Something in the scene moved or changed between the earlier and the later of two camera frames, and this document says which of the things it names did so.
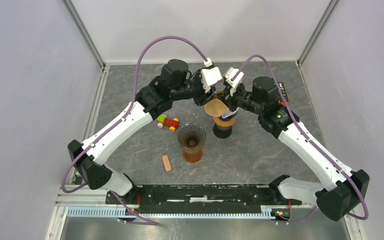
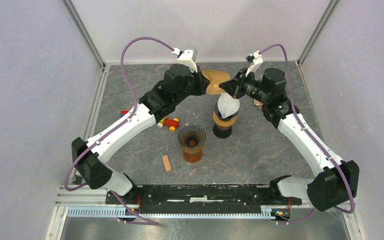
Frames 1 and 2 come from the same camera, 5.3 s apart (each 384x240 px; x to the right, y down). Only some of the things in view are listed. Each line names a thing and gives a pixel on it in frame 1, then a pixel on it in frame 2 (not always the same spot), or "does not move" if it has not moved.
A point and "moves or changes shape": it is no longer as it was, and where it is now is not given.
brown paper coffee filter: [215, 107] moves or changes shape
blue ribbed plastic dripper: [228, 118] does not move
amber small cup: [193, 157] does not move
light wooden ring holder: [224, 125] does not move
